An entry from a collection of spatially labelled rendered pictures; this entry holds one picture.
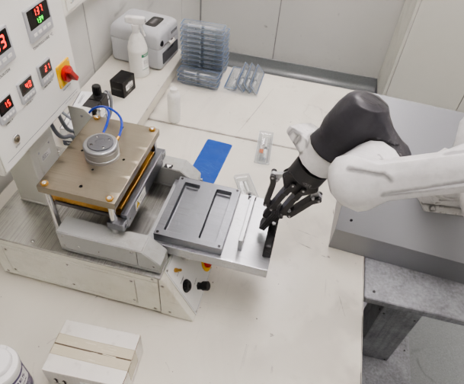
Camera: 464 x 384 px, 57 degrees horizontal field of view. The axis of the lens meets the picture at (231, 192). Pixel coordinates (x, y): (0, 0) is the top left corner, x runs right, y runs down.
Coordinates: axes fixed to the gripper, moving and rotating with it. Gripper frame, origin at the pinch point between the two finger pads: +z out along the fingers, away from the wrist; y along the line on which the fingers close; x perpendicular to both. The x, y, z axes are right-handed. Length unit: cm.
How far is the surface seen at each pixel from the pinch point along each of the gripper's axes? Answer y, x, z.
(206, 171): -14, 40, 35
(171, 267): -15.2, -12.3, 17.9
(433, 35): 80, 204, 9
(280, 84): 1, 105, 29
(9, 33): -63, -2, -16
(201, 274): -5.7, -4.6, 27.2
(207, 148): -17, 52, 36
